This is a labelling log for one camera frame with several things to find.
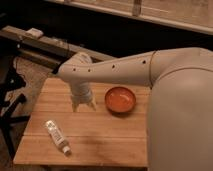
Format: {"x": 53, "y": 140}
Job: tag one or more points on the white plastic bottle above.
{"x": 58, "y": 138}

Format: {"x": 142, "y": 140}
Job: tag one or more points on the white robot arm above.
{"x": 180, "y": 109}

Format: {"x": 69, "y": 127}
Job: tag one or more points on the black tripod stand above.
{"x": 10, "y": 80}

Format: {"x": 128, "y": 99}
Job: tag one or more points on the small white box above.
{"x": 33, "y": 32}

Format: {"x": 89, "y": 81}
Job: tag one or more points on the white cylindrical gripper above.
{"x": 81, "y": 93}

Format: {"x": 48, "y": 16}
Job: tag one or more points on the long metal rail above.
{"x": 50, "y": 45}

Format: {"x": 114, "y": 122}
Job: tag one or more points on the orange ceramic bowl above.
{"x": 120, "y": 100}

